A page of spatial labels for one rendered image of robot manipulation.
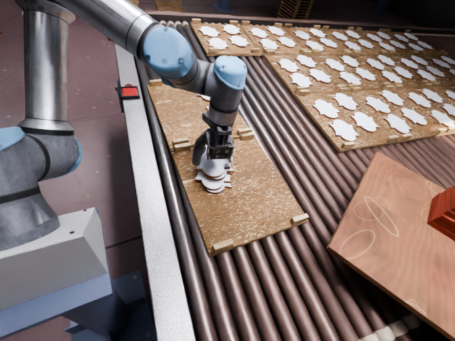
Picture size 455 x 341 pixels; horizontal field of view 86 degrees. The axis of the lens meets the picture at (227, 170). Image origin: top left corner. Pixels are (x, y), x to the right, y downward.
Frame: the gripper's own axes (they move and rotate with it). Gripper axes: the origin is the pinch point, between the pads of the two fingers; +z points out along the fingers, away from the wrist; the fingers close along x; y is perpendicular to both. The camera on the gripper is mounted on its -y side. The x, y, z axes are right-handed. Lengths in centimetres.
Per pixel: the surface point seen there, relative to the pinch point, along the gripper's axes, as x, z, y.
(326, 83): 78, 5, -59
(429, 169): 101, 8, 5
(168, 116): -12.5, 5.5, -29.4
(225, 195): 3.7, 5.6, 10.6
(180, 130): -8.3, 5.5, -21.1
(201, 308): -8.6, 7.2, 41.6
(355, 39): 140, 5, -125
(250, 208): 11.0, 5.6, 16.2
